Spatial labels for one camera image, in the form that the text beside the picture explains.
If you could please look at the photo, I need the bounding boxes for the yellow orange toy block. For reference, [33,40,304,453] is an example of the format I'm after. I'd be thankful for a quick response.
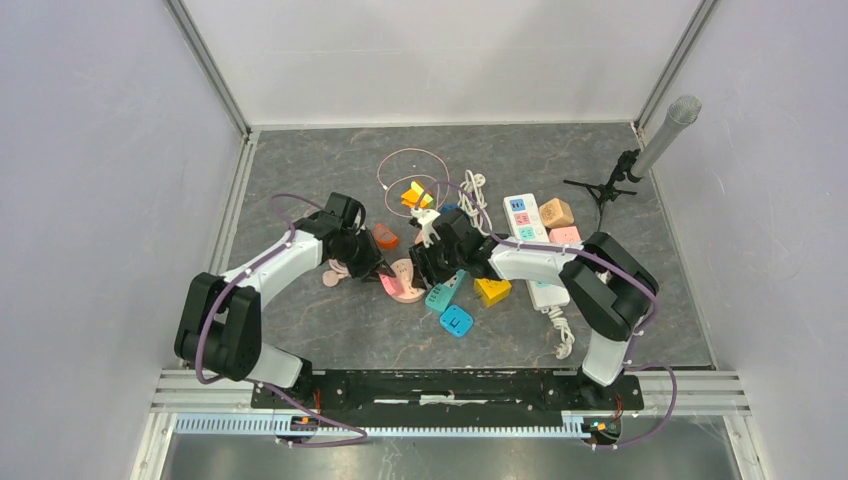
[401,180,434,209]

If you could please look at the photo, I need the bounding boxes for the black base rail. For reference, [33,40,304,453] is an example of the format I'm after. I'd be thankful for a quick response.
[287,368,645,428]

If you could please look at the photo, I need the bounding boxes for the thin pink usb cable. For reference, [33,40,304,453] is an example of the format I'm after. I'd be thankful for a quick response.
[375,147,452,220]

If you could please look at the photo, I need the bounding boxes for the teal power strip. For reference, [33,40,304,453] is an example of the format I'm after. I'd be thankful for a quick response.
[425,270,466,315]

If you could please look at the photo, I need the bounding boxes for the orange semicircle block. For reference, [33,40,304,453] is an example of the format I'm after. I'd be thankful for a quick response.
[372,223,400,250]

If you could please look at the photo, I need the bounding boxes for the beige dragon cube socket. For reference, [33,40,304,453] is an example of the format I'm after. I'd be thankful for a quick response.
[539,198,575,229]

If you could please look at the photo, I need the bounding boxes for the white coiled cord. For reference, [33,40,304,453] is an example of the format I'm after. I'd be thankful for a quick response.
[458,169,492,227]

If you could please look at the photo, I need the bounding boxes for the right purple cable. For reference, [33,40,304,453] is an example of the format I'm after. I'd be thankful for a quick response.
[410,181,678,450]

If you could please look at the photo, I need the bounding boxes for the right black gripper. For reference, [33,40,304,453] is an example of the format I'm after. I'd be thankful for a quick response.
[407,235,464,292]

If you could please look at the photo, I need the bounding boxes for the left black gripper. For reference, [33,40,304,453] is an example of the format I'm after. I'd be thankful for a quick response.
[333,228,396,284]

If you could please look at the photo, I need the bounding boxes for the pink coiled cord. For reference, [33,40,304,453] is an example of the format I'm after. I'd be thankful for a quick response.
[321,258,352,288]

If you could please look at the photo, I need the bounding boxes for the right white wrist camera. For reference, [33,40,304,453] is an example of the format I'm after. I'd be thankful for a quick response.
[410,207,440,248]

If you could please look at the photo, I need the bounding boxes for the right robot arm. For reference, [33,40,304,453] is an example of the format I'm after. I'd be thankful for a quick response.
[409,208,659,408]

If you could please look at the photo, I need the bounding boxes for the hot pink square plug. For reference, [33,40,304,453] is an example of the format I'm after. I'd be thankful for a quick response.
[379,273,404,297]

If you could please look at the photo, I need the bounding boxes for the pink round socket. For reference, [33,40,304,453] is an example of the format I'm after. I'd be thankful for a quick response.
[391,258,426,304]

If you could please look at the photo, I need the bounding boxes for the white strip power cord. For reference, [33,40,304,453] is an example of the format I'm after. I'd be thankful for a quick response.
[547,306,576,361]

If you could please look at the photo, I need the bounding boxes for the pink cube socket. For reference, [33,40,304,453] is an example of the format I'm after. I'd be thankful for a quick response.
[548,225,581,244]

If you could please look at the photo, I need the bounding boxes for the yellow cube socket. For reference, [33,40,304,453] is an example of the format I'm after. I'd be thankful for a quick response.
[474,279,512,308]

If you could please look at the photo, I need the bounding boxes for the black tripod stand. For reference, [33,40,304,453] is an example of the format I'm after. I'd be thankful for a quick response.
[562,149,641,231]

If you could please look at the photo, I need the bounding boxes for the blue plug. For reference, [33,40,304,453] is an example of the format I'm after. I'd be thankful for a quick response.
[439,305,474,338]

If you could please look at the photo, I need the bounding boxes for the white long power strip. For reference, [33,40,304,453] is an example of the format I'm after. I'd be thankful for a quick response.
[502,193,571,311]

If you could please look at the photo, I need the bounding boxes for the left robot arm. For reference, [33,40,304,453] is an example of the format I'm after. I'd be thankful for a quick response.
[174,192,391,408]

